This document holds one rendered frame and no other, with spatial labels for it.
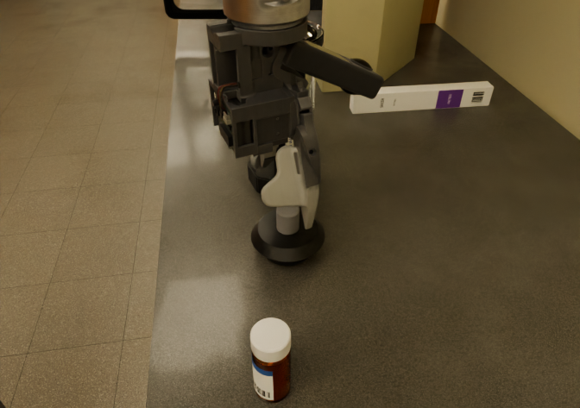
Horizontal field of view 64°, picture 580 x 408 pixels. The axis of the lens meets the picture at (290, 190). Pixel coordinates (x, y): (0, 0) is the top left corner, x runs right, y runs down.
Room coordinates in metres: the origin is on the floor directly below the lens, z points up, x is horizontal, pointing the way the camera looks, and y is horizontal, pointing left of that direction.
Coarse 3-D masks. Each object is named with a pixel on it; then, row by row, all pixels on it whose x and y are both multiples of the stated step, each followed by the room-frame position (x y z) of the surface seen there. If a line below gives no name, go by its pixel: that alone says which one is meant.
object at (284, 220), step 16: (288, 208) 0.42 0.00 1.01; (256, 224) 0.43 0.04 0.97; (272, 224) 0.43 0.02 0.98; (288, 224) 0.41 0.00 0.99; (320, 224) 0.44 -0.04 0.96; (256, 240) 0.41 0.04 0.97; (272, 240) 0.40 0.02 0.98; (288, 240) 0.40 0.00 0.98; (304, 240) 0.40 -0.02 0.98; (320, 240) 0.41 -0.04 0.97; (272, 256) 0.38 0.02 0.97; (288, 256) 0.38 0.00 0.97; (304, 256) 0.38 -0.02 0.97
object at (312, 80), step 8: (312, 24) 0.60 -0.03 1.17; (312, 32) 0.58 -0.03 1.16; (320, 32) 0.57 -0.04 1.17; (312, 40) 0.54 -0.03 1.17; (312, 80) 0.55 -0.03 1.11; (312, 88) 0.55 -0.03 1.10; (312, 96) 0.55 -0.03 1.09; (312, 104) 0.56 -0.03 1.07; (312, 112) 0.56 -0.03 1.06; (256, 160) 0.54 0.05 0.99; (256, 168) 0.54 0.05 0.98; (264, 168) 0.53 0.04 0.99; (272, 168) 0.53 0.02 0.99; (264, 176) 0.53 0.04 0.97; (272, 176) 0.53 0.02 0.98
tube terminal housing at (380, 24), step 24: (336, 0) 0.87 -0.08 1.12; (360, 0) 0.88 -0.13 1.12; (384, 0) 0.88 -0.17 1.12; (408, 0) 0.97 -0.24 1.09; (336, 24) 0.87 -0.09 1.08; (360, 24) 0.88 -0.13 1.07; (384, 24) 0.89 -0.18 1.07; (408, 24) 0.99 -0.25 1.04; (336, 48) 0.87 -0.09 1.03; (360, 48) 0.88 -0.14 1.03; (384, 48) 0.90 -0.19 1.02; (408, 48) 1.01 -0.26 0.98; (384, 72) 0.92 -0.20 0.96
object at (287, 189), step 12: (276, 156) 0.38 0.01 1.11; (288, 156) 0.38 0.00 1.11; (288, 168) 0.37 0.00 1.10; (300, 168) 0.37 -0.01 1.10; (276, 180) 0.36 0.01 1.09; (288, 180) 0.37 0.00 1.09; (300, 180) 0.37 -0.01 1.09; (264, 192) 0.36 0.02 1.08; (276, 192) 0.36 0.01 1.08; (288, 192) 0.36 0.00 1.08; (300, 192) 0.37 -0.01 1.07; (312, 192) 0.36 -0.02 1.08; (276, 204) 0.35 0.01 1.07; (288, 204) 0.36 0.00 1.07; (300, 204) 0.36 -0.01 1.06; (312, 204) 0.36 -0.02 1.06; (312, 216) 0.36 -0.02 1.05
